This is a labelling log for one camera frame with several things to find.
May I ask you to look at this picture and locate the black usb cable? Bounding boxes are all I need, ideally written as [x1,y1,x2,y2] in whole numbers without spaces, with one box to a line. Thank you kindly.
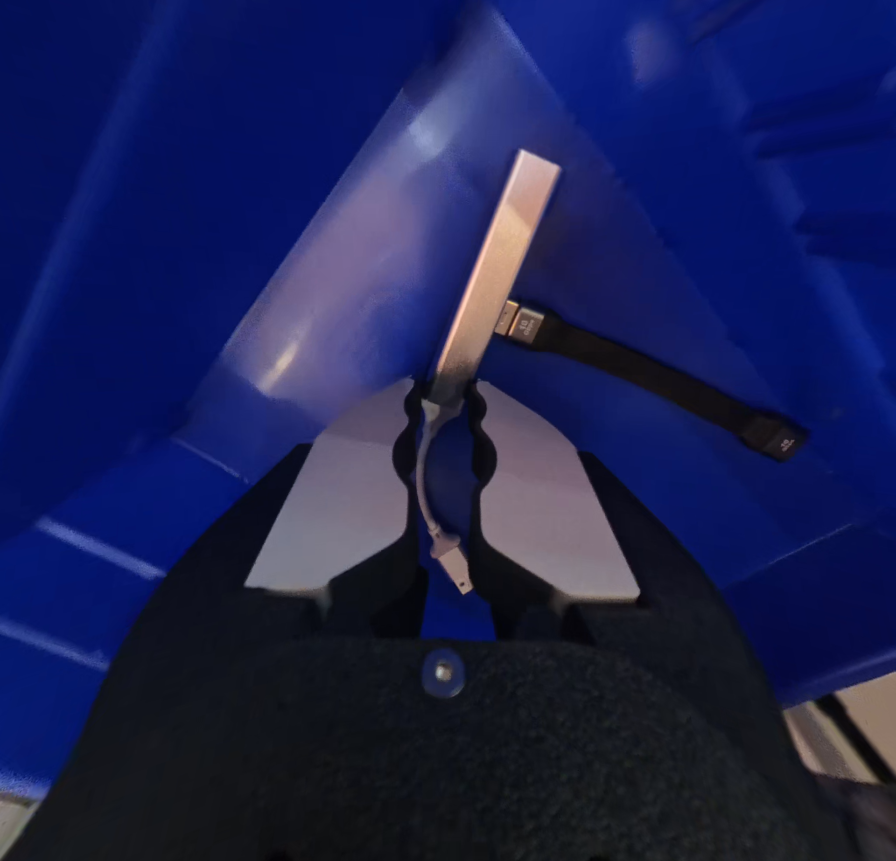
[493,300,809,465]

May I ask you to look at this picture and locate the blue plastic bin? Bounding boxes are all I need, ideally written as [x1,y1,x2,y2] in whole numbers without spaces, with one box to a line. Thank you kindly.
[0,0,896,799]

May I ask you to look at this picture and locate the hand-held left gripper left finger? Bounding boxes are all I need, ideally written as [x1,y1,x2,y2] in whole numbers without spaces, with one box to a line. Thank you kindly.
[244,378,429,638]

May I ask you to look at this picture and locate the silver usb hub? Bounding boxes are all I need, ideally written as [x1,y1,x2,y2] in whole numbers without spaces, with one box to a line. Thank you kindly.
[426,149,563,416]

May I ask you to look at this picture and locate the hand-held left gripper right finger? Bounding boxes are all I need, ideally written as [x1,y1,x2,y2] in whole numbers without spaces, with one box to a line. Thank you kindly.
[462,380,641,639]

